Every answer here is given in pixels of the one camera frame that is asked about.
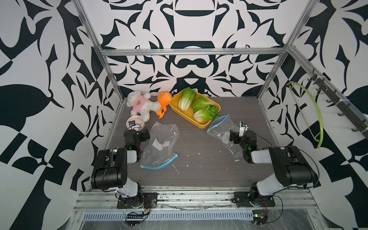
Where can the black wall hook rail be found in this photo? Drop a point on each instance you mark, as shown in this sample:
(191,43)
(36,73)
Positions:
(347,108)

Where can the clear zipper bag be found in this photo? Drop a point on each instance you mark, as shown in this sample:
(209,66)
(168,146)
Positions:
(159,153)
(220,128)

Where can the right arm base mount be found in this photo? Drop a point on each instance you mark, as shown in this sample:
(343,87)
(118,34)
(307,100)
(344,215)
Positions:
(246,200)

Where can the orange plush toy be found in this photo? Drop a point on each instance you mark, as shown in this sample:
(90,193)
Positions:
(164,99)

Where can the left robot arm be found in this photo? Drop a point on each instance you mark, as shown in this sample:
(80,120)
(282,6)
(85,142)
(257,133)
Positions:
(110,167)

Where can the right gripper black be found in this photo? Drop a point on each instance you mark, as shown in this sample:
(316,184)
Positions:
(234,136)

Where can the white plush toy pink shirt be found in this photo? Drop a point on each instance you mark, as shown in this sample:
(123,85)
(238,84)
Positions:
(142,105)

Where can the left black electronics board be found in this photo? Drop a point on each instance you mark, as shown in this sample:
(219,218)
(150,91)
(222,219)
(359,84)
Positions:
(132,219)

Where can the chinese cabbage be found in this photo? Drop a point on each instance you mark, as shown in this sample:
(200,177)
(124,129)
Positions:
(186,99)
(206,114)
(200,103)

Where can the right green led board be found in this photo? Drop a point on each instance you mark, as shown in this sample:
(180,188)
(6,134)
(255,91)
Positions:
(260,217)

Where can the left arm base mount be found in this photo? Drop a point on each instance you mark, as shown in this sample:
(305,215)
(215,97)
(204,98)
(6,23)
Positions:
(144,200)

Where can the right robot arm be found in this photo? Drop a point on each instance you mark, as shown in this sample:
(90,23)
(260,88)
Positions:
(291,169)

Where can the yellow plastic tray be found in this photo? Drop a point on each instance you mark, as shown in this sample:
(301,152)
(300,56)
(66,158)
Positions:
(189,113)

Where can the small round beige clock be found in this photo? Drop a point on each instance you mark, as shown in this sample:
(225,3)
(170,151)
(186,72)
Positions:
(136,123)

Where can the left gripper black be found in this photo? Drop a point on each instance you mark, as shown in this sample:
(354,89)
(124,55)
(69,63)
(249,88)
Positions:
(143,135)

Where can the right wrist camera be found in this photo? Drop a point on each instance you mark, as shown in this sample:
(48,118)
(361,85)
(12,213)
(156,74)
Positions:
(243,128)

